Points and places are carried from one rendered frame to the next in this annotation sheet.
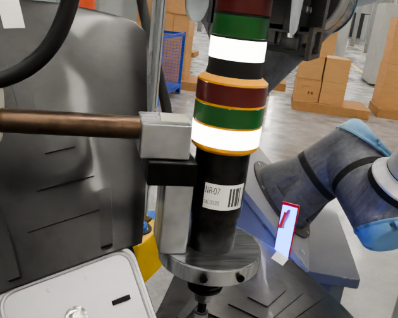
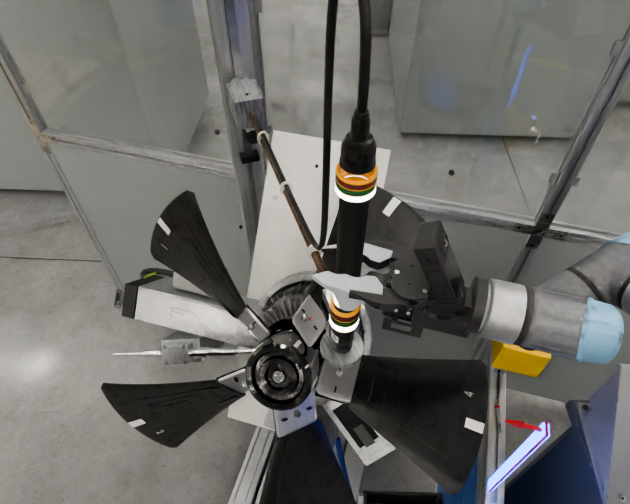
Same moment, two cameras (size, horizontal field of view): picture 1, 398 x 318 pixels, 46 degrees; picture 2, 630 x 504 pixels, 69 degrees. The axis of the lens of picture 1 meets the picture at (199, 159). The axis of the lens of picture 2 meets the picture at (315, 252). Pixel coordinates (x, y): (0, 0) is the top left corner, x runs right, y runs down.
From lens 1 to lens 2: 0.67 m
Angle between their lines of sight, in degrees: 73
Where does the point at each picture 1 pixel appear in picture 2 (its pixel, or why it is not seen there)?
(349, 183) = not seen: outside the picture
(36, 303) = (310, 305)
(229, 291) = (400, 387)
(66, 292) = (314, 310)
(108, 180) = not seen: hidden behind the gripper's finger
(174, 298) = (381, 361)
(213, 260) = (327, 347)
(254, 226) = (606, 435)
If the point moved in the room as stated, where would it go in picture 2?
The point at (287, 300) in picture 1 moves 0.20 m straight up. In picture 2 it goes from (416, 424) to (440, 368)
